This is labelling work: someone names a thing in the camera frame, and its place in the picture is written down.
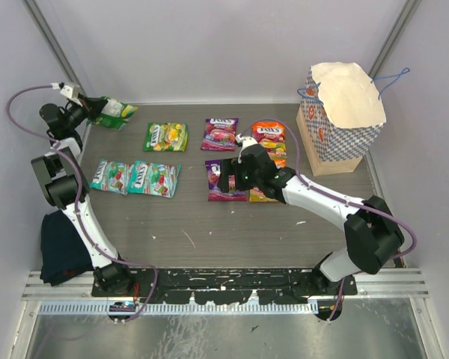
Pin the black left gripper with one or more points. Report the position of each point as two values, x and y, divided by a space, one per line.
93 106

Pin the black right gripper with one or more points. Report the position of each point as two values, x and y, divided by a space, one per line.
230 166

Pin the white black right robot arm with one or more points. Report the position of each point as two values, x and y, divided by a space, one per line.
372 237

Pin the green snack packet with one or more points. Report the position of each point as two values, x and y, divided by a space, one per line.
114 116
166 137

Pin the perforated cable duct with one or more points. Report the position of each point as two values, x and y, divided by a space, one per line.
123 308

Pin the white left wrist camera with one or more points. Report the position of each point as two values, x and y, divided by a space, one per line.
67 89

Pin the orange snack packet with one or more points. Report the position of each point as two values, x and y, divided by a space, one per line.
272 136

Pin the orange Fox's candy packet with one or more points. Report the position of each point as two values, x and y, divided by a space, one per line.
257 196

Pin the dark blue folded cloth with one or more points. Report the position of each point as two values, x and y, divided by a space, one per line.
64 254

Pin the purple snack packet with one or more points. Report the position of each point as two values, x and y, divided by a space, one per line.
215 194
220 134

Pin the checkered paper bag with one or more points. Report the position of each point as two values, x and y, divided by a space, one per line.
339 118

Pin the teal mint candy packet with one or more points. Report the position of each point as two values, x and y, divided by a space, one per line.
111 176
153 179

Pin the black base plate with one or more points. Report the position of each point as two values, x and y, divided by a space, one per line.
224 286

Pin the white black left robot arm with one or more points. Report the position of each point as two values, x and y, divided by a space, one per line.
64 186

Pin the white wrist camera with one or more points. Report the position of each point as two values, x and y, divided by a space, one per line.
67 89
244 142

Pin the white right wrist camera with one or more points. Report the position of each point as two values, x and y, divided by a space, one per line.
244 142

